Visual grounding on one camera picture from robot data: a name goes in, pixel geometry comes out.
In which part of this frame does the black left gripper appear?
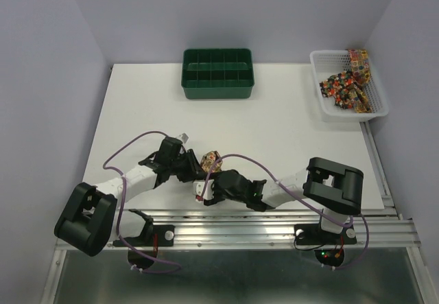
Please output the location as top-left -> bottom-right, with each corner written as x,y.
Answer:
169,148 -> 205,183

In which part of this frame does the paisley patterned tie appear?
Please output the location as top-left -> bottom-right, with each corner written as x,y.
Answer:
200,150 -> 222,173

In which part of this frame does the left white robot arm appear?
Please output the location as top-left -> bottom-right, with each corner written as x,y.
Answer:
54,133 -> 205,257

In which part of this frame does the green compartment organizer box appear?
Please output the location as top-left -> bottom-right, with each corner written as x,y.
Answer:
181,48 -> 254,100

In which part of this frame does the dark multicolour dotted tie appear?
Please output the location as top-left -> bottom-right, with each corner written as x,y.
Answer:
319,71 -> 361,112

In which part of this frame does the white perforated plastic basket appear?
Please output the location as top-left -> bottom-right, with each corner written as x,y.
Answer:
309,49 -> 389,122

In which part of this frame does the yellow patterned tie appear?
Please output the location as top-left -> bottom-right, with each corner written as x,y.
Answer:
348,49 -> 372,113

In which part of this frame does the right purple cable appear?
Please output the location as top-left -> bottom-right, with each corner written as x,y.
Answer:
200,152 -> 370,271

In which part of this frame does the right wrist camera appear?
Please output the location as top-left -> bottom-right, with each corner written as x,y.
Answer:
193,180 -> 213,202

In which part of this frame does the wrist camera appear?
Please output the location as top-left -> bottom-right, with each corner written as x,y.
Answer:
193,180 -> 213,202
176,133 -> 189,144

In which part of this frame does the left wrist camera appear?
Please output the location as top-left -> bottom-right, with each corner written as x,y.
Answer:
176,133 -> 189,144

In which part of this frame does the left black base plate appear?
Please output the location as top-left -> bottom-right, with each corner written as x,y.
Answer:
126,224 -> 175,248

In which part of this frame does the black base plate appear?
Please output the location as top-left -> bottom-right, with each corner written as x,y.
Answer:
294,224 -> 357,246
126,224 -> 175,248

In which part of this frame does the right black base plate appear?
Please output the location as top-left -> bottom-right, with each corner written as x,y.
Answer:
294,224 -> 357,246

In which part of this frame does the aluminium rail frame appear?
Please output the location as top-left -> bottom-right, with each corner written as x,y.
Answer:
56,121 -> 421,250

